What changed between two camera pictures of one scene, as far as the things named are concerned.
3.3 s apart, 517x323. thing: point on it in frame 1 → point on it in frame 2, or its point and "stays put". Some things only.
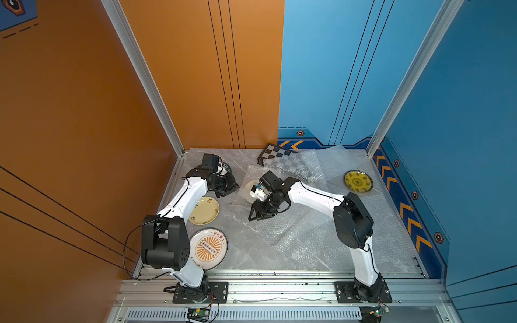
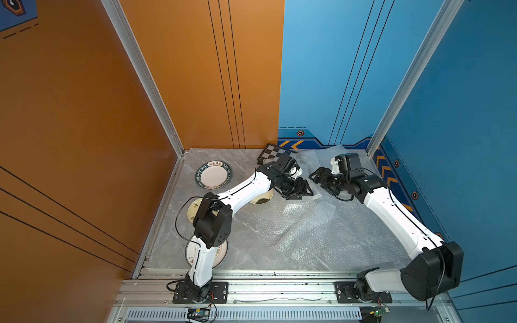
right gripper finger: [260, 210] → [325, 177]
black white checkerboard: [272, 151] stays put
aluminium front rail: [145, 293] stays put
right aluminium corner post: [446, 16] stays put
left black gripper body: [223, 185] → [287, 185]
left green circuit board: [200, 315] stays put
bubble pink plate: [300, 239] stays put
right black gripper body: [273, 202] → [343, 181]
